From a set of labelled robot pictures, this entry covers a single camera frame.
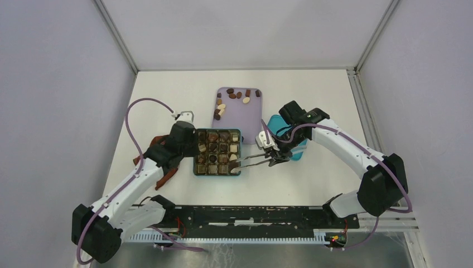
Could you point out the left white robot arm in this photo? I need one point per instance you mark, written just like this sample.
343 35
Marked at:
100 228

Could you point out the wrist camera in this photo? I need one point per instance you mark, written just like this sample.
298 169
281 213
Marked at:
185 116
264 141

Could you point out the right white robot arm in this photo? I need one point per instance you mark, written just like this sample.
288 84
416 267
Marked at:
383 185

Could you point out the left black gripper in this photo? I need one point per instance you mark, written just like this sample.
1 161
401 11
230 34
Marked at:
194 151

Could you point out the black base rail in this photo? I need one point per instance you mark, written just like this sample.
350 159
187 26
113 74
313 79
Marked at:
196 221

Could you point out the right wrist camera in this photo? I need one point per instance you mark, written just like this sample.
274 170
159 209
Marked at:
264 141

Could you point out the teal box lid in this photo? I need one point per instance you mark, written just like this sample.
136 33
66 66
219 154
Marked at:
278 126

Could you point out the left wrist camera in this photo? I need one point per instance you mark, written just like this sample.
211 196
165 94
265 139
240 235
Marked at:
185 116

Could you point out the brown cloth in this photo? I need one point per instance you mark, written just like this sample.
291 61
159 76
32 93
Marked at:
169 173

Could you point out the teal chocolate box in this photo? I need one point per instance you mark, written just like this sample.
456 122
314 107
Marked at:
214 161

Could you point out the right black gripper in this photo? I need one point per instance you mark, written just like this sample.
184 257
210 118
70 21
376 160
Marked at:
278 157

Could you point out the purple chocolate tray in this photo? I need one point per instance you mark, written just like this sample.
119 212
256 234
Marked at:
243 111

